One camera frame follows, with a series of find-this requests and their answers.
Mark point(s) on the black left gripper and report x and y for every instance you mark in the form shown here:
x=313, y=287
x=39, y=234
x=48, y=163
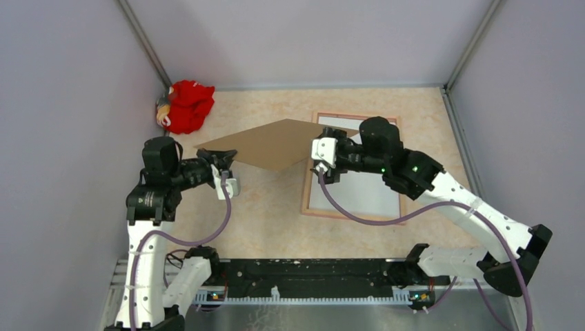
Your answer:
x=221, y=158

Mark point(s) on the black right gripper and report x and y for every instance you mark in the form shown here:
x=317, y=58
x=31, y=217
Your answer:
x=333, y=134

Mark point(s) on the pink wooden picture frame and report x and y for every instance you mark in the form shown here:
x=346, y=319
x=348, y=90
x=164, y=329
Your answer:
x=320, y=212

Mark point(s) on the brown frame backing board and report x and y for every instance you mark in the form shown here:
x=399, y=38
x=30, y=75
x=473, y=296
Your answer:
x=274, y=146

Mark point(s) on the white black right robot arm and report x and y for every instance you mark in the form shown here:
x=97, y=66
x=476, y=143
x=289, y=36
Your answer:
x=509, y=252

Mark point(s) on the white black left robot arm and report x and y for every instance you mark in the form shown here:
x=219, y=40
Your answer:
x=155, y=228

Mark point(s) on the red crumpled cloth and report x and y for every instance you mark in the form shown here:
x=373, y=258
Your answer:
x=184, y=106

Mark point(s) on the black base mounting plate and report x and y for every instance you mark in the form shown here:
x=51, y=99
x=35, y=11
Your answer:
x=318, y=278

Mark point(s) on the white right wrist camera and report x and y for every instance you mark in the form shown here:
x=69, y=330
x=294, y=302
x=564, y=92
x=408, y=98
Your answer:
x=323, y=153

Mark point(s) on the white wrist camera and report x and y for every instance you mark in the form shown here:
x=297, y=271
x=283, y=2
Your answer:
x=225, y=183
x=323, y=153

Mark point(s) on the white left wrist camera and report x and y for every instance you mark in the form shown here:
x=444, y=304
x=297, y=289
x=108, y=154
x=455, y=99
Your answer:
x=225, y=183

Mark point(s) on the aluminium front rail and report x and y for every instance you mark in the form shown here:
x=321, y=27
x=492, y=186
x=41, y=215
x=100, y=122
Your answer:
x=415, y=297

